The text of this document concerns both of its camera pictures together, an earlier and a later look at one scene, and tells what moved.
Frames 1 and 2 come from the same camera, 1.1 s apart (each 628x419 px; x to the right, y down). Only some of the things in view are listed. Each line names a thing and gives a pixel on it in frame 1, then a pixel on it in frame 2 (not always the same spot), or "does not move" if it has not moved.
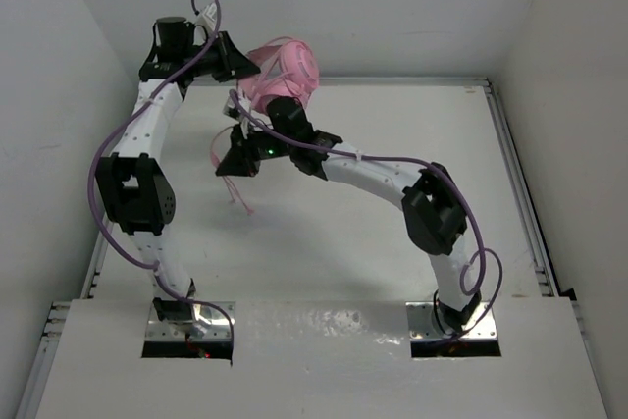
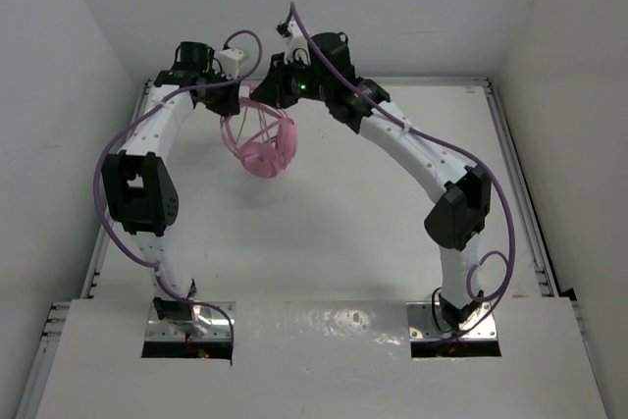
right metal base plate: (422, 329) does not move
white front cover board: (322, 359) does not move
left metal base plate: (212, 323) does not move
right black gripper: (239, 160) to (273, 88)
